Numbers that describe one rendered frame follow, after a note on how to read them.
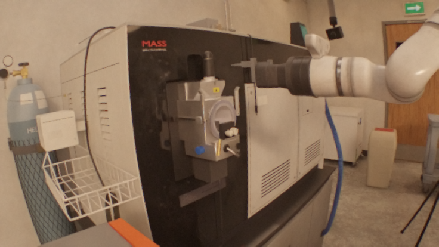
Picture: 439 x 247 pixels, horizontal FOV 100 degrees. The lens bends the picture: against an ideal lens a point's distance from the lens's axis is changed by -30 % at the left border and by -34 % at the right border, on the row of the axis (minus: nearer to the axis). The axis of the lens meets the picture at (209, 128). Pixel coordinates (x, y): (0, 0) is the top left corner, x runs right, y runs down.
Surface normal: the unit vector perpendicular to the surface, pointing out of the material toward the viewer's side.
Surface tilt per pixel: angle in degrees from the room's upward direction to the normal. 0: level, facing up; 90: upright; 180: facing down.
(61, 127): 90
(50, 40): 90
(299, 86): 116
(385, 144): 84
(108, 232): 0
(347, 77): 91
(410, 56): 57
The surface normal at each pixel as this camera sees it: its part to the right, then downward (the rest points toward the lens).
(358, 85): -0.54, 0.54
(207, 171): -0.69, 0.18
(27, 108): 0.59, -0.02
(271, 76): -0.41, 0.20
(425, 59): -0.38, -0.19
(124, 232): -0.07, -0.98
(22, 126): 0.44, 0.14
